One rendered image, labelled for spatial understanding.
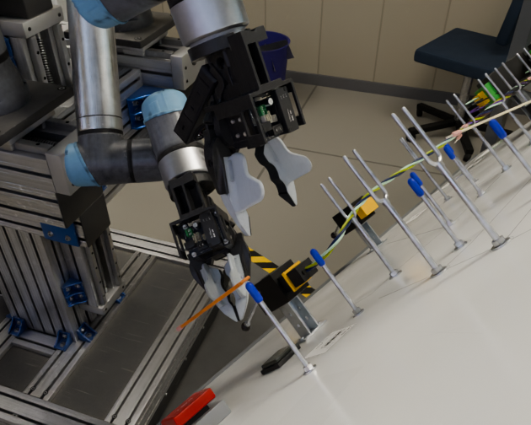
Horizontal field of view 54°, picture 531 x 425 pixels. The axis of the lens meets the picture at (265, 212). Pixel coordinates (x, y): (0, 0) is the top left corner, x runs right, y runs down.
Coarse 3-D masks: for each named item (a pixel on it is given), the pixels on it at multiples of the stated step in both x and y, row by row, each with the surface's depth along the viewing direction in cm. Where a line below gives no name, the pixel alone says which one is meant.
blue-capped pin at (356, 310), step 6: (312, 252) 57; (318, 252) 58; (318, 258) 57; (318, 264) 58; (324, 264) 57; (324, 270) 57; (330, 276) 57; (336, 282) 57; (342, 288) 57; (342, 294) 57; (348, 300) 57; (354, 306) 57; (354, 312) 57; (360, 312) 56
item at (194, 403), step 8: (200, 392) 56; (208, 392) 55; (192, 400) 55; (200, 400) 54; (208, 400) 55; (176, 408) 57; (184, 408) 53; (192, 408) 53; (200, 408) 54; (208, 408) 55; (168, 416) 56; (176, 416) 53; (184, 416) 53; (192, 416) 53; (200, 416) 54; (168, 424) 54; (176, 424) 52; (184, 424) 53
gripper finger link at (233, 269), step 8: (232, 256) 75; (232, 264) 73; (240, 264) 75; (232, 272) 72; (240, 272) 75; (232, 280) 71; (240, 280) 74; (240, 288) 73; (240, 296) 73; (248, 296) 75; (240, 304) 74; (240, 312) 74
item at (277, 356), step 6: (282, 348) 63; (288, 348) 61; (276, 354) 62; (282, 354) 60; (288, 354) 60; (270, 360) 61; (276, 360) 59; (282, 360) 59; (264, 366) 61; (270, 366) 60; (276, 366) 59; (264, 372) 61
